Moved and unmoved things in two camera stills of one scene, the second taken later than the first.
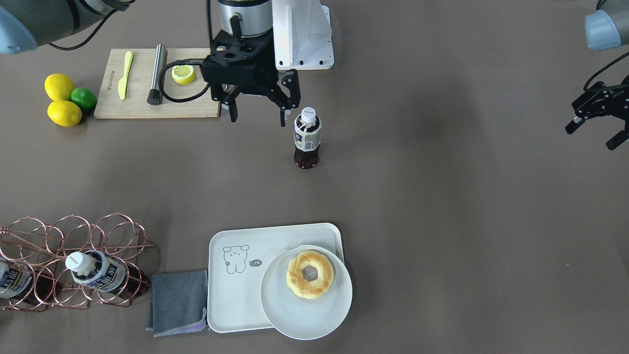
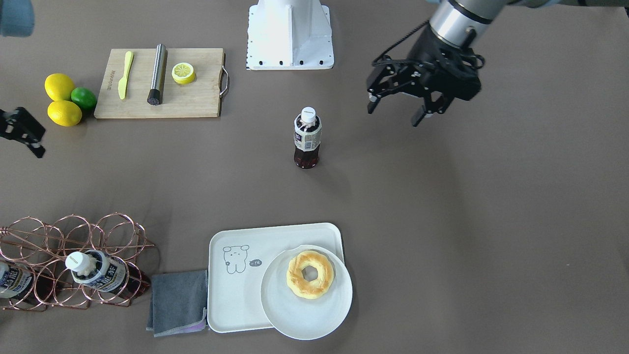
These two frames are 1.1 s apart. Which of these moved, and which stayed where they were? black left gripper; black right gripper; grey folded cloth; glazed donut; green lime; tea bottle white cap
Moved: black right gripper; black left gripper
Stayed: green lime; tea bottle white cap; grey folded cloth; glazed donut
